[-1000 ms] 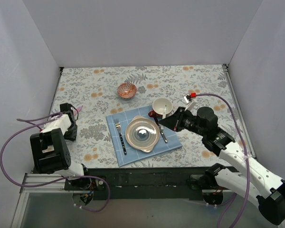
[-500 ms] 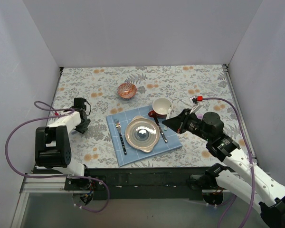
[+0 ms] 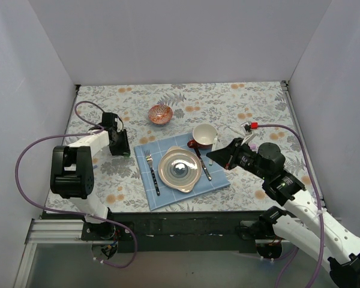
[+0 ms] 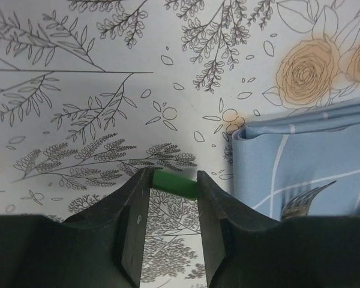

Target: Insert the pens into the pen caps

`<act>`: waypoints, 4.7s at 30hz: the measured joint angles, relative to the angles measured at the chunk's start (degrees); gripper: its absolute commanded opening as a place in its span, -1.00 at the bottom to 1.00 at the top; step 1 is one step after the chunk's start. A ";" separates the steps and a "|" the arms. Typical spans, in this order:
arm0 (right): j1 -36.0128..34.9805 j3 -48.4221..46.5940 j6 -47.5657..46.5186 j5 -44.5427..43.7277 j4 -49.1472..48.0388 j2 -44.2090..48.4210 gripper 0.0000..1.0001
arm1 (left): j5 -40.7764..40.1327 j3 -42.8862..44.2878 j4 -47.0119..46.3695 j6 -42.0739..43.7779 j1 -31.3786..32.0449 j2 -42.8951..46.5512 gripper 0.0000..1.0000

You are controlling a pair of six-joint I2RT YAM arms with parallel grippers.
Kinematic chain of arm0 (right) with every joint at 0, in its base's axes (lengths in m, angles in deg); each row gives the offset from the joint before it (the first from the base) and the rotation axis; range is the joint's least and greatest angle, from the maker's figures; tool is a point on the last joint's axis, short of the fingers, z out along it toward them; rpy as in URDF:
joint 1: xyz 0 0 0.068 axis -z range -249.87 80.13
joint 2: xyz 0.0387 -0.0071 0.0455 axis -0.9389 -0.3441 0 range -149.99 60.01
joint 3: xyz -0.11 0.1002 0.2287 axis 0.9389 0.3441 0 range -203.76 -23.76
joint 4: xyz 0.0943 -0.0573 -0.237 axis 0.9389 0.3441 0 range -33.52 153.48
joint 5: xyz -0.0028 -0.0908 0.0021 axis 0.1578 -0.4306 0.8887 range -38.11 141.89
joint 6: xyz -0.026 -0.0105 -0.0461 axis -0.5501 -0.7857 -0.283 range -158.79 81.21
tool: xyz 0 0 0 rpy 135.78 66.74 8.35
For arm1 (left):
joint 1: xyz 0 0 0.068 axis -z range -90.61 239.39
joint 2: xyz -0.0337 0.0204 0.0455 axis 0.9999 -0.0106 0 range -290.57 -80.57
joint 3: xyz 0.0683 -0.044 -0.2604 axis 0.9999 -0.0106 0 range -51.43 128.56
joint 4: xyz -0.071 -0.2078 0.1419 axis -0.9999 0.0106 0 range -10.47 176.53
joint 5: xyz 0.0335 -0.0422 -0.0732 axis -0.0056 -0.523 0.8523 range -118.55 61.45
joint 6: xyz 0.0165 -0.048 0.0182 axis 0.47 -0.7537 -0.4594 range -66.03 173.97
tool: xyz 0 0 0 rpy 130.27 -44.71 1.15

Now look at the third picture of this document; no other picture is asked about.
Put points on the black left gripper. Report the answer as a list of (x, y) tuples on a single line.
[(121, 143)]

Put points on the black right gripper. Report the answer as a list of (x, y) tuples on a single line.
[(231, 155)]

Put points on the white green-tipped marker pen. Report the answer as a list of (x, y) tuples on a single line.
[(214, 145)]

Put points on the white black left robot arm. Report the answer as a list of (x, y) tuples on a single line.
[(72, 172)]

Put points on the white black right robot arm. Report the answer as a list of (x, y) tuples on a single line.
[(297, 217)]

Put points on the silver patterned knife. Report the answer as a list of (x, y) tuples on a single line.
[(203, 164)]

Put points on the red white cup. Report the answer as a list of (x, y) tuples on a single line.
[(204, 136)]

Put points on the silver fork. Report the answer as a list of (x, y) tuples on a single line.
[(149, 161)]

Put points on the cream grey plate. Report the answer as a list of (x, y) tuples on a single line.
[(179, 169)]

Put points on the red patterned bowl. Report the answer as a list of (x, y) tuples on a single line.
[(160, 114)]

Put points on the blue checked placemat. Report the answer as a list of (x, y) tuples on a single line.
[(168, 195)]

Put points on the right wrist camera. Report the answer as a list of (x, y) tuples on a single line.
[(249, 134)]

